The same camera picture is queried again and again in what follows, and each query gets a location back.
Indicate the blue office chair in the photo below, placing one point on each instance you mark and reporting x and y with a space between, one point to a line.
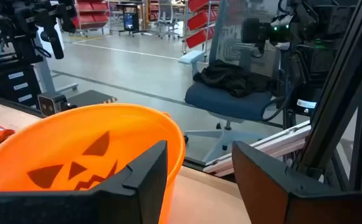
227 104

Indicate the grey office chair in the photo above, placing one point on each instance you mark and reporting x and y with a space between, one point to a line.
167 18

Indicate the red bin shelf rack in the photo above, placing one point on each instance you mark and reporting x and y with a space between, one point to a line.
90 14
201 21

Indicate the black cloth bundle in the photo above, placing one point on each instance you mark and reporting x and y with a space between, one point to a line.
230 77

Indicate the orange pumpkin face bucket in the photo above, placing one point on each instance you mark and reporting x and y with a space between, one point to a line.
74 137

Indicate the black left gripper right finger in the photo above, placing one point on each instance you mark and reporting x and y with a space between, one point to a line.
293 208

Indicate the background black robot arm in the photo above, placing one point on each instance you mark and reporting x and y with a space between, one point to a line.
308 31
28 18

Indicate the silver aluminium rail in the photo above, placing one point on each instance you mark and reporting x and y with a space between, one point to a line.
261 149

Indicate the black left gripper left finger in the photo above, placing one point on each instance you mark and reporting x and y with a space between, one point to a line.
74 208

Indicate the black striped floor mat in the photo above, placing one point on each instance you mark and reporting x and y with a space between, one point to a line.
87 97

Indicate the black labelled drawer cabinet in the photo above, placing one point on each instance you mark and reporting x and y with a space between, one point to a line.
15 85

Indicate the small black camera box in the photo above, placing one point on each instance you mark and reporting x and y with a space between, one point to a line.
51 104

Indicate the black monitor stand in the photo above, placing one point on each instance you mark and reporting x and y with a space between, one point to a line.
130 20

